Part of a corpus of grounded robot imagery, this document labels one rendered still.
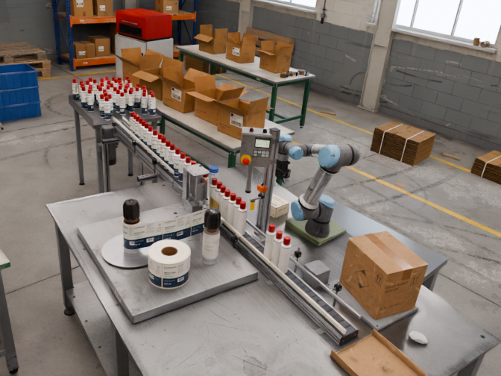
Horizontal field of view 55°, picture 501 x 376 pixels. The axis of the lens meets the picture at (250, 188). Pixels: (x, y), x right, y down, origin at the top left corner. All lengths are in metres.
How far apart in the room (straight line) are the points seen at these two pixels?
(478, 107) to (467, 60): 0.67
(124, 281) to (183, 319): 0.35
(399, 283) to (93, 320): 1.84
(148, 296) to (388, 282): 1.09
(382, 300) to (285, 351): 0.51
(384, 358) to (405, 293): 0.34
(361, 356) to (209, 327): 0.67
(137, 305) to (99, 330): 0.89
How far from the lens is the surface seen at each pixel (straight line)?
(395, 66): 8.22
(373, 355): 2.25
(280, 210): 3.03
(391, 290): 2.32
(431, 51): 7.93
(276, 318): 2.30
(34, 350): 3.41
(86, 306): 3.29
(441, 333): 2.49
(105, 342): 3.05
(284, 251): 2.40
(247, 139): 2.52
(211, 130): 4.47
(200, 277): 2.40
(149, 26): 7.76
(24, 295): 3.82
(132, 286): 2.36
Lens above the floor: 2.37
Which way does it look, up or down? 27 degrees down
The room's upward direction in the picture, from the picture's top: 6 degrees clockwise
